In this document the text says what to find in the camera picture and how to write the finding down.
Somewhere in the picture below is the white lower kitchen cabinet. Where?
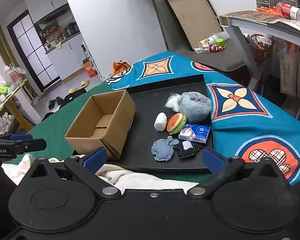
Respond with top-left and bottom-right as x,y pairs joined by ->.
45,31 -> 87,81

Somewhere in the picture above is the white kitchen cabinet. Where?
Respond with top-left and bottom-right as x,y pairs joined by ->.
45,31 -> 87,81
24,0 -> 69,25

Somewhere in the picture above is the blue tissue packet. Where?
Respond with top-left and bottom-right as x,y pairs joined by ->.
178,123 -> 212,144

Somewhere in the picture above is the black laptop bag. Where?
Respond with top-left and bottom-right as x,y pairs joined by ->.
64,89 -> 87,103

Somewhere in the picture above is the beige tote bag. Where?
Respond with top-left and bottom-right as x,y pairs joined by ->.
279,41 -> 300,97

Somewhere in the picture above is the red basket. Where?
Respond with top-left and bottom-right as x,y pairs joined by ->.
248,34 -> 276,65

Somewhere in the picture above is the orange cardboard box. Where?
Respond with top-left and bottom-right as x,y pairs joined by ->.
83,58 -> 97,79

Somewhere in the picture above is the yellow round table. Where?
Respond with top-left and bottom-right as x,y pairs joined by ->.
0,79 -> 33,131

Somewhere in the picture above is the brown cardboard box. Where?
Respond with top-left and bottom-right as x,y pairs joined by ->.
65,89 -> 137,160

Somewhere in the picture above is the hamburger squishy toy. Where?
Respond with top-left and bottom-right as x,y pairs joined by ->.
167,113 -> 187,134

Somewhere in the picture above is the clear plastic bottle red label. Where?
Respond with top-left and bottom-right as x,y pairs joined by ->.
276,2 -> 300,28

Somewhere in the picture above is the black framed brown board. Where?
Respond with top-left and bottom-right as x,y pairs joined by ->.
164,0 -> 222,52

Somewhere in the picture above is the white upper kitchen cabinet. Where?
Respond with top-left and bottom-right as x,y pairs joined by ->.
24,0 -> 69,25

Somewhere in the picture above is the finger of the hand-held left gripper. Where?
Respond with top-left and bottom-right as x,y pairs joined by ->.
14,139 -> 47,153
0,134 -> 33,142

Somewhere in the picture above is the brown printed paper mat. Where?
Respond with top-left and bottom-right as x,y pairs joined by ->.
224,10 -> 288,25

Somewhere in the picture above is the grey fluffy plush toy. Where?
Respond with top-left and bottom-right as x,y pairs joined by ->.
177,92 -> 212,123

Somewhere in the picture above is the clear bag of white stuffing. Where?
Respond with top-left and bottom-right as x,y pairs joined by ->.
166,93 -> 184,113

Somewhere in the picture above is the white plastic jar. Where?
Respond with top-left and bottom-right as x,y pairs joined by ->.
199,33 -> 220,50

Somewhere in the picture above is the green cloth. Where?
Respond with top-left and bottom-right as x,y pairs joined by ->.
30,82 -> 205,182

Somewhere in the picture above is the black framed glass door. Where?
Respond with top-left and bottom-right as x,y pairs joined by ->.
7,9 -> 62,93

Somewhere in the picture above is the black tray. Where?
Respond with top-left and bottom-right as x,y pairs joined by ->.
104,74 -> 215,175

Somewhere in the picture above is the white rack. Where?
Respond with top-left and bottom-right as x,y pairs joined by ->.
81,41 -> 102,78

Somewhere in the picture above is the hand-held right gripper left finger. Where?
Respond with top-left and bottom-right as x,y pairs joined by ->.
27,147 -> 122,198

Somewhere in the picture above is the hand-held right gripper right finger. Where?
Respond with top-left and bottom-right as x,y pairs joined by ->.
187,148 -> 287,198

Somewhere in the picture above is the grey desk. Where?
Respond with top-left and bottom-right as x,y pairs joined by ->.
219,10 -> 300,120

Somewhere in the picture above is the orange bag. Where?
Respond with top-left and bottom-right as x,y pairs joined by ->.
112,60 -> 132,76

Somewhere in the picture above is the grey padded bench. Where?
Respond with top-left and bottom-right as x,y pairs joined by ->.
150,0 -> 246,72

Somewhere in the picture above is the white towel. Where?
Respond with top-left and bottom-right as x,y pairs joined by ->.
1,154 -> 198,191

